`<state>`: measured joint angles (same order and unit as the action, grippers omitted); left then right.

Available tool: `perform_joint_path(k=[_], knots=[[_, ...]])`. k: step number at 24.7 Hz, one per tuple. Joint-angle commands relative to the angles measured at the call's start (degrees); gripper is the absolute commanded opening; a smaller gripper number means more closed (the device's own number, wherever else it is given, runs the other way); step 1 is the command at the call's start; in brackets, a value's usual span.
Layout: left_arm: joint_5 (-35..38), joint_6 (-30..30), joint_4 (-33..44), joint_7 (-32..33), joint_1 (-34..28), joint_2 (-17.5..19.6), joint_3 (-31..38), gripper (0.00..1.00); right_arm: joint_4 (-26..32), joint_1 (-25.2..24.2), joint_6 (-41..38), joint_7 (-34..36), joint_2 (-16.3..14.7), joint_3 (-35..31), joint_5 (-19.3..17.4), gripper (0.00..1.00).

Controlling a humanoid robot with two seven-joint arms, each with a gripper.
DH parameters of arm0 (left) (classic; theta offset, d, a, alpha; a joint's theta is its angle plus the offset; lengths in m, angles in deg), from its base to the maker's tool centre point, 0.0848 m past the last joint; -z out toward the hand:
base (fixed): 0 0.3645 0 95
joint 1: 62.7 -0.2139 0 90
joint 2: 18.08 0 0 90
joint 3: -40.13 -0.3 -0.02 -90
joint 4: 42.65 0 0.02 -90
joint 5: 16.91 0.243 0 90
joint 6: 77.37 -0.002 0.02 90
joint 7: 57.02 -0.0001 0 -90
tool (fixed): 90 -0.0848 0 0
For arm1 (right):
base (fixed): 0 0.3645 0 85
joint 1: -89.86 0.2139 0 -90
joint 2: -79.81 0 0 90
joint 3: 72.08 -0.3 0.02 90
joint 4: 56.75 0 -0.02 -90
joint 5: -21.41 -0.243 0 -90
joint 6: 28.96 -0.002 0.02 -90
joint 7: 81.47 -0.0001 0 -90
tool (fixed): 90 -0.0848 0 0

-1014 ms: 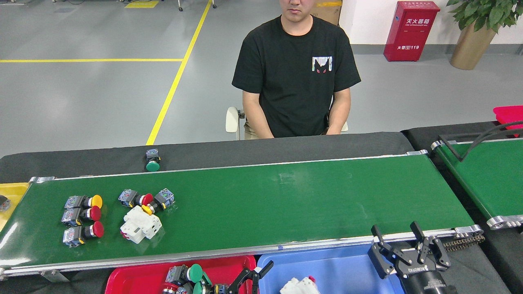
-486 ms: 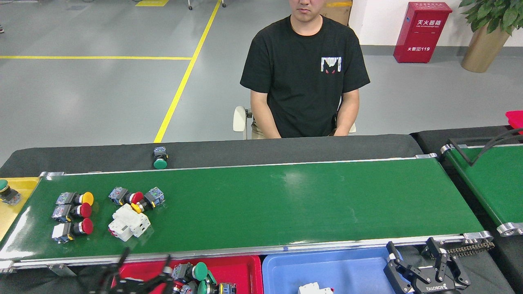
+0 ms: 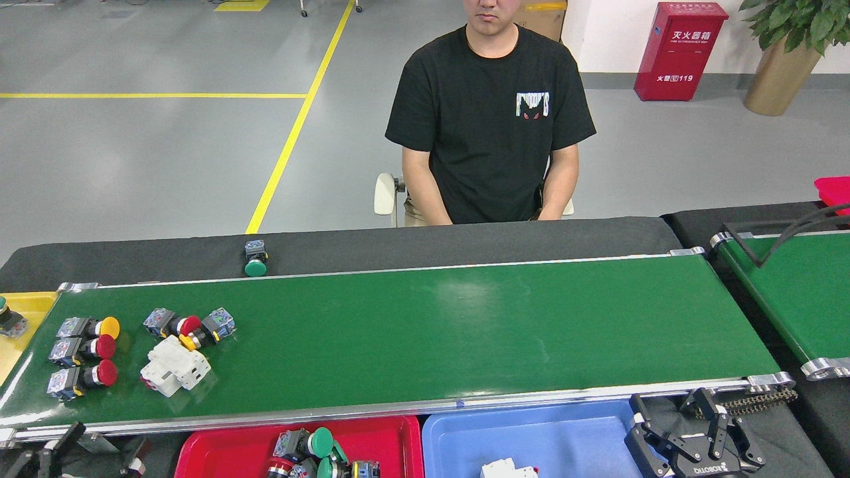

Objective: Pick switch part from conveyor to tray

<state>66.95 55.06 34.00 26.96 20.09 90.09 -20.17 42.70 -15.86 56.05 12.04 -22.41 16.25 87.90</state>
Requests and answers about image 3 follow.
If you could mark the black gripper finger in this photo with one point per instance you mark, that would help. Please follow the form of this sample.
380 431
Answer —
136 458
737 445
60 451
654 445

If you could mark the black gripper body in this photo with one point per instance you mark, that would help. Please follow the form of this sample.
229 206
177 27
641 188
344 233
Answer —
707 470

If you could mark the white circuit breaker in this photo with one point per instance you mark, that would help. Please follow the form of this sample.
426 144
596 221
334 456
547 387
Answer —
508 469
176 365

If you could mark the person's left forearm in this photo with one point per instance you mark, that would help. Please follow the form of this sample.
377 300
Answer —
561 182

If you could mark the person's right forearm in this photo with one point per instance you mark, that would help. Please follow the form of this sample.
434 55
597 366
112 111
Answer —
425 189

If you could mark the red plastic tray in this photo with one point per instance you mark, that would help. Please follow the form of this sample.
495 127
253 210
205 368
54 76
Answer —
226 451

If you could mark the blue plastic tray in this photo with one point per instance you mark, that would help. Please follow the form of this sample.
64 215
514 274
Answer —
531 438

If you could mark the yellow plastic tray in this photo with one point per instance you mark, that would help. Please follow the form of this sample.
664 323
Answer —
40 318

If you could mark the short green conveyor belt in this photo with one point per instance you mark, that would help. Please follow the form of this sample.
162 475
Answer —
797 299

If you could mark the long green conveyor belt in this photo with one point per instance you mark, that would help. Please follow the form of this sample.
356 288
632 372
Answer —
465 332

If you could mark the red plastic bin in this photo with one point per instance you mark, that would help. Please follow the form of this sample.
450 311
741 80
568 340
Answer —
835 192

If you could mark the large black table cloth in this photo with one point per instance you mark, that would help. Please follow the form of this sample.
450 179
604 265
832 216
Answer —
398 242

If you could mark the person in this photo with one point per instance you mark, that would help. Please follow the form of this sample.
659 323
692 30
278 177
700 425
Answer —
485 133

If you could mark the grey office chair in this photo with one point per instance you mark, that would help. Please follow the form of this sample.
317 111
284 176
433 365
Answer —
384 192

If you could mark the gold plant pot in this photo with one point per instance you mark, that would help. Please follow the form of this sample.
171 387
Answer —
780 79

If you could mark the red fire extinguisher box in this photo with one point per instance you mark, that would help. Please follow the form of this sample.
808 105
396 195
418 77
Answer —
680 52

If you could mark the brown cardboard box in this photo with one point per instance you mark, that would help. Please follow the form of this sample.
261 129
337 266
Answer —
544 20

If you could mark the white stand on wheels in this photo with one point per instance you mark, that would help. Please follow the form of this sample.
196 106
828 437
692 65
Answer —
304 8

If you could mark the black conveyor guide bracket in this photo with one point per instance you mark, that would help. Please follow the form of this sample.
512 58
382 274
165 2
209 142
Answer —
740 246

